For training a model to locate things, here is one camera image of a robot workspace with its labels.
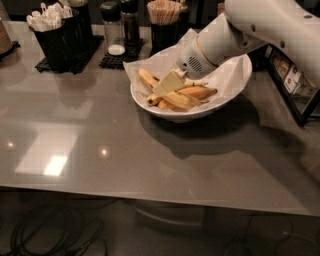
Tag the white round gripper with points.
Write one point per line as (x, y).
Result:
(191, 60)

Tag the long yellow banana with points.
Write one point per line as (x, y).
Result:
(172, 78)

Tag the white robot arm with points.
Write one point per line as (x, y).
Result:
(246, 25)

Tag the small yellow banana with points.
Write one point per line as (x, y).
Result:
(153, 99)

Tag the white paper bowl liner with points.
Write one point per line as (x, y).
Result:
(230, 78)

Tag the orange ripe banana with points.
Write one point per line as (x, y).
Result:
(186, 98)

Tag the white ceramic bowl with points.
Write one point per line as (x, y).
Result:
(186, 115)

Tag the black grid mat centre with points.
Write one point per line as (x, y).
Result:
(131, 54)

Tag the black grid mat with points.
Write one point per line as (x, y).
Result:
(63, 60)
(131, 54)

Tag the black cup of wooden stirrers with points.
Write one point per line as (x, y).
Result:
(164, 17)

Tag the pepper shaker black lid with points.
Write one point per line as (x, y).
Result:
(130, 21)

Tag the salt shaker black lid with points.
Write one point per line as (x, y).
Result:
(111, 16)

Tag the black cup behind cutlery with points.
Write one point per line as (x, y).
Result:
(82, 7)

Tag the black tray of sachets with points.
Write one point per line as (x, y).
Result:
(300, 96)

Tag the black grid mat left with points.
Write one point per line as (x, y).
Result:
(63, 60)

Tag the black cup of white cutlery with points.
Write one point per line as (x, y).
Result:
(56, 27)

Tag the stack of brown cups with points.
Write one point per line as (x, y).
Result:
(5, 42)

